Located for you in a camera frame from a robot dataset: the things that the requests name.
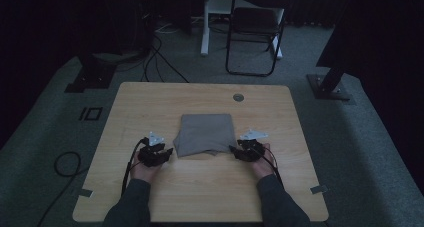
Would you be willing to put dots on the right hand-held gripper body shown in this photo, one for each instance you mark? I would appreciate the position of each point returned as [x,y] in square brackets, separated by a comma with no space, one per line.
[250,152]

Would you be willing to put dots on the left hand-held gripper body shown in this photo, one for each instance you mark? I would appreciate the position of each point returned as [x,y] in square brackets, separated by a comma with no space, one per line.
[151,155]

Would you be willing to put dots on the grey cloth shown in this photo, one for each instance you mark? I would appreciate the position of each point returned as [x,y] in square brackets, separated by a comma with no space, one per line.
[206,133]

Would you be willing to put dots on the person's right hand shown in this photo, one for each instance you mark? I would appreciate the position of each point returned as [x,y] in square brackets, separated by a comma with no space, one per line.
[263,167]

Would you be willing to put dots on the person's left hand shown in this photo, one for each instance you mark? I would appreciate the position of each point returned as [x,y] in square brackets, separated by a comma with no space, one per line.
[143,173]

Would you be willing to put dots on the grey round table grommet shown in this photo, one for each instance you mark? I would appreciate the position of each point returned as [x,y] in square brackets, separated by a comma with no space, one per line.
[238,97]

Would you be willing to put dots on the grey tape piece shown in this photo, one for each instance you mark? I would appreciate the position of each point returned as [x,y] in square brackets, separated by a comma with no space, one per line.
[85,193]
[318,189]

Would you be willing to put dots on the black stand with square base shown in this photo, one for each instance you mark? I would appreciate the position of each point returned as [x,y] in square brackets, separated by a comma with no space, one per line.
[91,77]

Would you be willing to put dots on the black slanted stand with base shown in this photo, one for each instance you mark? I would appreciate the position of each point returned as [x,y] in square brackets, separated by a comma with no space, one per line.
[328,87]

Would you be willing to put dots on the black folding chair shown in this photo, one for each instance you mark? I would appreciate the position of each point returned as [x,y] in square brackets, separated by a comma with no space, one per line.
[256,23]

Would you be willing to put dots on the white desk frame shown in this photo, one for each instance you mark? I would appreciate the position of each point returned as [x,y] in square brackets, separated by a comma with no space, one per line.
[206,27]

